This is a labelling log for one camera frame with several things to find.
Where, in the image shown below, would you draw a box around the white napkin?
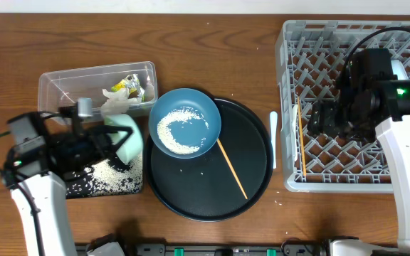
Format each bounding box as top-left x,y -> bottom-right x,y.
100,88 -> 142,116

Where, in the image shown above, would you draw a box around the light green bowl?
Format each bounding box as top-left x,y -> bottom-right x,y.
104,114 -> 143,164

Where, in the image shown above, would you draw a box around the yellow green snack wrapper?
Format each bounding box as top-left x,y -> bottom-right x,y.
111,74 -> 145,101

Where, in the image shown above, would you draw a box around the long wooden chopstick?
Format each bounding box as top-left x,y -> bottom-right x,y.
297,95 -> 307,177

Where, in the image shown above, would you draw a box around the dark blue plate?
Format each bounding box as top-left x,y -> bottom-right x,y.
149,88 -> 221,159

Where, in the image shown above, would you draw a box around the light blue saucer plate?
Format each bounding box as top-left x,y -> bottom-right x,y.
391,60 -> 408,80

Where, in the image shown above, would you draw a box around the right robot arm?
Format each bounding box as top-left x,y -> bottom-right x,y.
307,48 -> 410,255

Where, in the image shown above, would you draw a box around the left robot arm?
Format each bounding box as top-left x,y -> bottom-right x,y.
1,98 -> 143,255

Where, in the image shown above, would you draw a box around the clear plastic waste bin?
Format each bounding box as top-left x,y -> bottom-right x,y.
38,61 -> 158,122

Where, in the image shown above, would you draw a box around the grey plastic dishwasher rack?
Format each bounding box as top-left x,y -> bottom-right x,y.
275,20 -> 410,193

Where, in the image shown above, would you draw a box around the black rectangular tray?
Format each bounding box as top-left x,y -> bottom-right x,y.
66,153 -> 143,199

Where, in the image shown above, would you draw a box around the white rice grains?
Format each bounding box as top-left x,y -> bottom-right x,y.
157,107 -> 209,155

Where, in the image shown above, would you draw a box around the short wooden chopstick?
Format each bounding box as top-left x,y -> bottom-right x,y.
216,138 -> 248,200

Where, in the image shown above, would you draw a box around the round black serving tray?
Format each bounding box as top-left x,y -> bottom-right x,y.
143,98 -> 273,222

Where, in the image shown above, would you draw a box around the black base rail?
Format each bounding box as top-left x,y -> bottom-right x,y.
76,233 -> 329,256

